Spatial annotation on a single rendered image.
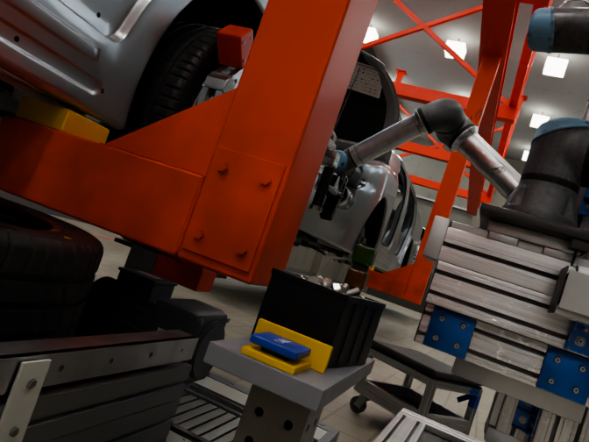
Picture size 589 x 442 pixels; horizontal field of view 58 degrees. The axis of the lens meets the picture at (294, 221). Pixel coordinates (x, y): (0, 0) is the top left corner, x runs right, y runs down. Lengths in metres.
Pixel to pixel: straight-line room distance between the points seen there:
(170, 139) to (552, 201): 0.77
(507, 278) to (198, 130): 0.68
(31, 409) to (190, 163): 0.53
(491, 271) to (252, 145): 0.54
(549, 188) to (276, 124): 0.57
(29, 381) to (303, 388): 0.32
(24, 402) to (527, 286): 0.89
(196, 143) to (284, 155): 0.19
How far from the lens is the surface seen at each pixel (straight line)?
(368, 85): 4.95
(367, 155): 1.87
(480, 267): 1.15
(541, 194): 1.19
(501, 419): 1.42
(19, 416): 0.72
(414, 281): 5.10
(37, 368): 0.70
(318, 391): 0.70
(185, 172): 1.03
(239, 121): 1.01
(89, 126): 1.29
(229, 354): 0.74
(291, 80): 1.01
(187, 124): 1.08
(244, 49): 1.50
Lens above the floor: 0.60
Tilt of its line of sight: 3 degrees up
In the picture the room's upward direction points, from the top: 19 degrees clockwise
